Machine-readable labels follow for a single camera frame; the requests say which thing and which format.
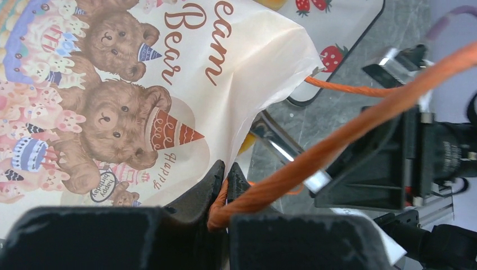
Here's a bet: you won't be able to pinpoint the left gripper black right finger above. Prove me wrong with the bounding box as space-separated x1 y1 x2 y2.
225 162 392 270

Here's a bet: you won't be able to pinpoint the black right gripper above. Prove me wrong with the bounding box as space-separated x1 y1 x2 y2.
314 97 476 211

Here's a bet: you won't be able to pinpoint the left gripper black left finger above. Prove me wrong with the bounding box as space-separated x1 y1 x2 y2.
1 160 225 269

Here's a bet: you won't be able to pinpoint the metal tongs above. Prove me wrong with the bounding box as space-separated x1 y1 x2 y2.
249 111 333 195

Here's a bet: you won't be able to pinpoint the white paper bag orange handles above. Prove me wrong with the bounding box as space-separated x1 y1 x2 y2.
0 0 477 239

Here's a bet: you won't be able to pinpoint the ring doughnut fake bread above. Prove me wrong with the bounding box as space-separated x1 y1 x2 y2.
254 0 287 11

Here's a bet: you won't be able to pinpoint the small orange fake bun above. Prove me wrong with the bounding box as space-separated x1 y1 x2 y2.
237 132 257 156

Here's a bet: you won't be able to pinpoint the strawberry pattern tray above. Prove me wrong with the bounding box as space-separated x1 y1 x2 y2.
277 0 385 81

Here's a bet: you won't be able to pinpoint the aluminium frame rail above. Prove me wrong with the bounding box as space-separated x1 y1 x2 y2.
405 185 455 231

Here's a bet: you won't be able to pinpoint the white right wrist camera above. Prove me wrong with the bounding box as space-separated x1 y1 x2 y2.
362 44 434 89

